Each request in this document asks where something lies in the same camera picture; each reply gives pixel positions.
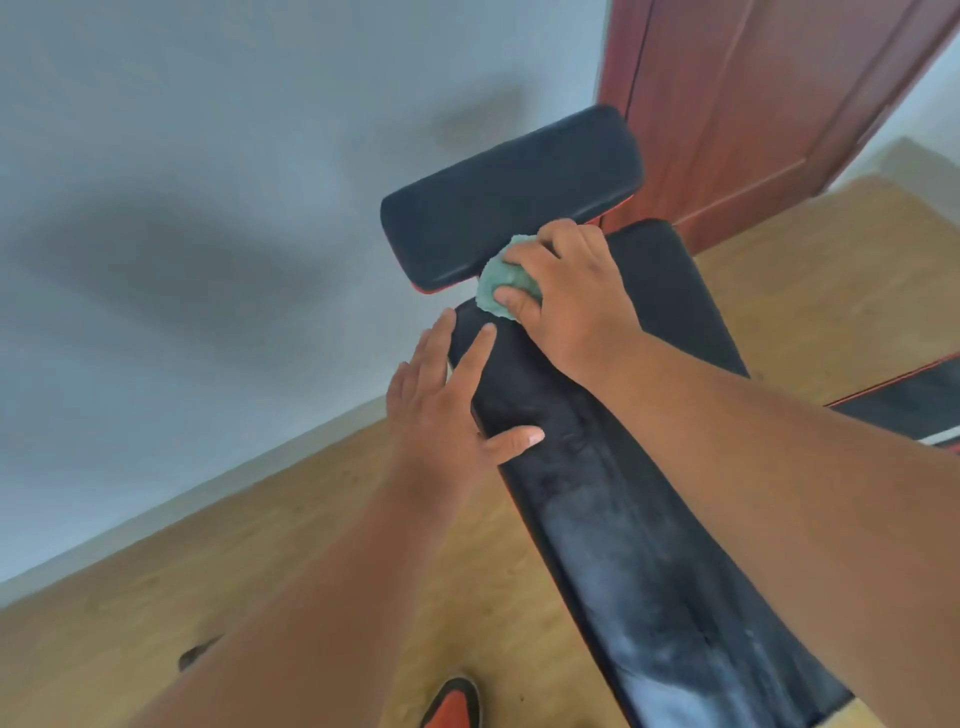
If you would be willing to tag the red-brown wooden door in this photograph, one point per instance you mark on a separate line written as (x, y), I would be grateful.
(750, 112)

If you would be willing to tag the person's right forearm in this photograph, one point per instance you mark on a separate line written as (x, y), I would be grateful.
(787, 487)

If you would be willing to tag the red black left shoe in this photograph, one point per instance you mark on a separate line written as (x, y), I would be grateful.
(454, 705)

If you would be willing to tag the striped black sit-up bench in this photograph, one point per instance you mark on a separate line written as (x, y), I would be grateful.
(907, 401)

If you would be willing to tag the person's right hand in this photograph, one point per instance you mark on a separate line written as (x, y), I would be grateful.
(577, 307)

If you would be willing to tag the person's left hand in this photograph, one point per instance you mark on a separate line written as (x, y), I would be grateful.
(435, 435)

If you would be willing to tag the green cleaning cloth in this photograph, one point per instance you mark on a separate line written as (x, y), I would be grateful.
(499, 281)

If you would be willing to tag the person's left forearm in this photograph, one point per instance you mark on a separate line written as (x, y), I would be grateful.
(315, 622)

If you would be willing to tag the black weight bench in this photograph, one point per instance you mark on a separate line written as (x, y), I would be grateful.
(615, 540)

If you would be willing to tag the black metal frame with bolts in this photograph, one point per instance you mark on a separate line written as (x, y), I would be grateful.
(196, 654)

